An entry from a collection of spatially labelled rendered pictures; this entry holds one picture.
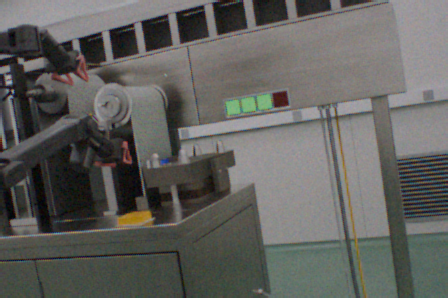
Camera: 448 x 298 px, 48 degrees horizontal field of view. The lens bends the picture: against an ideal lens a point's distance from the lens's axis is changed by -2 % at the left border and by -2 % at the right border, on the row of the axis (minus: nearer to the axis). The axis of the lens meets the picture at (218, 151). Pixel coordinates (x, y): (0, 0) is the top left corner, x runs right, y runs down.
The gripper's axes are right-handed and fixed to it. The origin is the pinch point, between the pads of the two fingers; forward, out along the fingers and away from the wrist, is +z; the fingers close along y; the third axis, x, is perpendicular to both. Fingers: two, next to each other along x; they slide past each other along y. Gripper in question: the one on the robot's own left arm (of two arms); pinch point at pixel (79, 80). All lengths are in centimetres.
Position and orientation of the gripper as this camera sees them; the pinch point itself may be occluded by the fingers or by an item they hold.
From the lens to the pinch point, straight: 165.6
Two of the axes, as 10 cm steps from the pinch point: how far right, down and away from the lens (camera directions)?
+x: 1.0, -8.2, 5.6
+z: 3.9, 5.5, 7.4
